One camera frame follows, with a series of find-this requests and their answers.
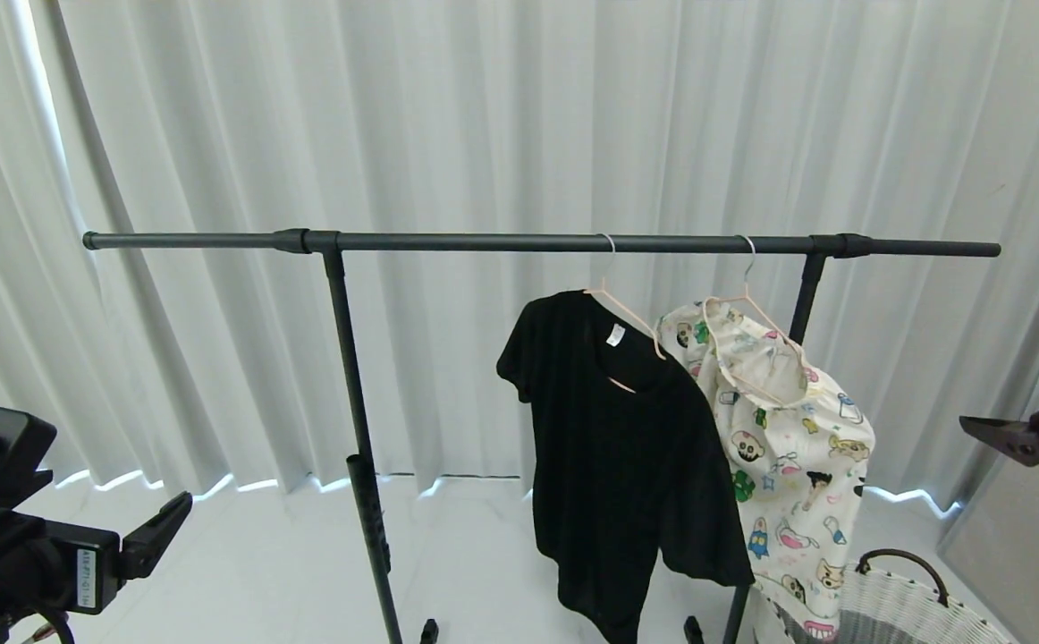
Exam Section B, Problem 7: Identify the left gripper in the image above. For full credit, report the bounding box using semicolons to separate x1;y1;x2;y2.
0;490;194;640

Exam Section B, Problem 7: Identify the cream printed garment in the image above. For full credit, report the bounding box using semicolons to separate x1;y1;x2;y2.
656;300;876;643

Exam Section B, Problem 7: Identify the pink clothes hanger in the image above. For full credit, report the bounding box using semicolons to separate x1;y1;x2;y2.
584;234;668;394
703;235;811;408

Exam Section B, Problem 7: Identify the black garment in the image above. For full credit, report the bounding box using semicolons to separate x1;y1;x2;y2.
496;289;756;644

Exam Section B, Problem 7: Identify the white laundry basket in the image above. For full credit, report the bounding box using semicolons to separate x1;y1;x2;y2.
774;548;1017;644

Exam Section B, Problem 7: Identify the black clothes rack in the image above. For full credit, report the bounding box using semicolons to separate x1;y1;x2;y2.
81;228;1001;644

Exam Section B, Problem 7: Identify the white curtain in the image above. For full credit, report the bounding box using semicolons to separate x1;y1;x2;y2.
0;0;1039;520

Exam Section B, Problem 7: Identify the black cable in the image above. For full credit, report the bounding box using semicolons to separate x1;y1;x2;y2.
1;604;75;644

